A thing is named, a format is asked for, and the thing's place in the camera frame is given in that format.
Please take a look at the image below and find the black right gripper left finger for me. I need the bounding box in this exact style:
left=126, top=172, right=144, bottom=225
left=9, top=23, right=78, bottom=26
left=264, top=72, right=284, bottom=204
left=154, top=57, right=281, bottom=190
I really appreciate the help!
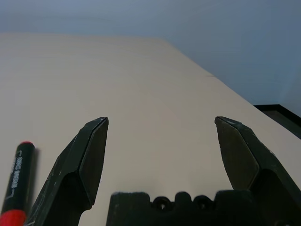
left=24, top=116, right=109, bottom=226

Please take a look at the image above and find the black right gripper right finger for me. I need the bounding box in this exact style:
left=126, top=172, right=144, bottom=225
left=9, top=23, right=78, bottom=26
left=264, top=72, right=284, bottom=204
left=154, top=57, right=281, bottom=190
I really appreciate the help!
left=214, top=116, right=301, bottom=226

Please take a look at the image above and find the black marker with red cap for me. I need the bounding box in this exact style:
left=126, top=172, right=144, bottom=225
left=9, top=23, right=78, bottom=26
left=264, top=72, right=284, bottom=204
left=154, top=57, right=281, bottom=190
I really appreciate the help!
left=0, top=141, right=36, bottom=226

